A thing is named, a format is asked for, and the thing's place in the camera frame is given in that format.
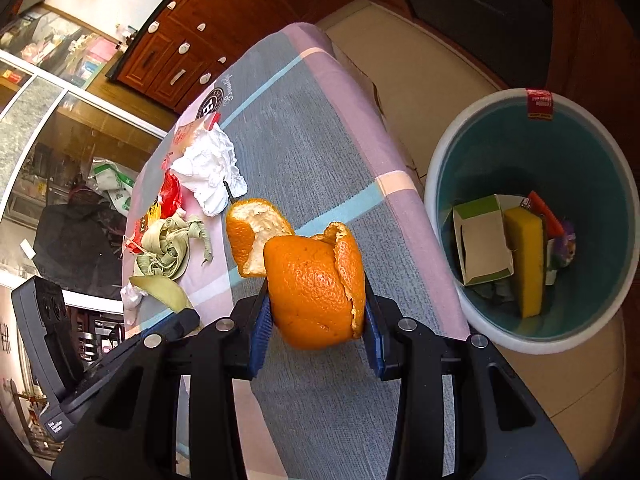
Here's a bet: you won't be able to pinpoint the wooden cabinet with white handles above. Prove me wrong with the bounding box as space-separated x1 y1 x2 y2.
105 0 416 116

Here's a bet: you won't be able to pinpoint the cluttered shelf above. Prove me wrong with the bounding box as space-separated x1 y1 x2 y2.
0 5 126 91

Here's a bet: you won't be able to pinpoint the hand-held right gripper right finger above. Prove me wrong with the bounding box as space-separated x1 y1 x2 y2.
362 277 581 480

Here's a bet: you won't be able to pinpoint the small crumpled grey-white tissue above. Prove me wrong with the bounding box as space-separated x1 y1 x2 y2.
120 282 146 328

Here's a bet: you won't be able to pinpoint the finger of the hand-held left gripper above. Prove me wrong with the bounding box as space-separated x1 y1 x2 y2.
140 307 201 346

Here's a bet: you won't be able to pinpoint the green and white plastic bag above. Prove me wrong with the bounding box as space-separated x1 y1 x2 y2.
87 157 141 218

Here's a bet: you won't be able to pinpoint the white paper towel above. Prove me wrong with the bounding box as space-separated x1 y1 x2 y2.
170 122 248 218

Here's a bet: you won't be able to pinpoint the red orange packet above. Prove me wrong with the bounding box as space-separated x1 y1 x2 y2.
520 190 566 241

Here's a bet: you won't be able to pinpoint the white and green carton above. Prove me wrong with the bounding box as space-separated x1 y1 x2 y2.
452 194 516 287

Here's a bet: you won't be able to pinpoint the purple wrapper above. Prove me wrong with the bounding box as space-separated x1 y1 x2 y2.
547 217 578 286

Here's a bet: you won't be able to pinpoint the yellow sponge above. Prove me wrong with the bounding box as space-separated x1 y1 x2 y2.
502 206 546 319

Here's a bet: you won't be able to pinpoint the red plastic wrapper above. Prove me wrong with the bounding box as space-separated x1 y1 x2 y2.
125 172 183 253

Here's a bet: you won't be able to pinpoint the glass sliding door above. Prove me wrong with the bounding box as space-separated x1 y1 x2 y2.
0 50 171 311

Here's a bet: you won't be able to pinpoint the teal trash bin white rim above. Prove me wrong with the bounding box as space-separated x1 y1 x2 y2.
424 88 640 356

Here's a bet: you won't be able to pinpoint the orange peel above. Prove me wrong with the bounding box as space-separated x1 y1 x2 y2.
225 197 369 352

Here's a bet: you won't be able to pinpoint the pale green vegetable peelings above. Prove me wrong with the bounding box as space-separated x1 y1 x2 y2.
135 212 213 281

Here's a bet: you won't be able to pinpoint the pink printed packet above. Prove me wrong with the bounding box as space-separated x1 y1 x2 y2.
160 112 223 171

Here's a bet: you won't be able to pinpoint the red paper label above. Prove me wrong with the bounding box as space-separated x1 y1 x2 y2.
525 88 553 121

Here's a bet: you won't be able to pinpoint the black bag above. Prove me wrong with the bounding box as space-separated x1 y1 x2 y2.
32 195 128 291

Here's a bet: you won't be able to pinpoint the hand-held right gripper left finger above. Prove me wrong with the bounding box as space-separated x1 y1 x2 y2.
50 280 273 480

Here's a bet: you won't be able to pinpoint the green fruit rind wedge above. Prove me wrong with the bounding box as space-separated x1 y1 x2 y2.
129 275 193 313

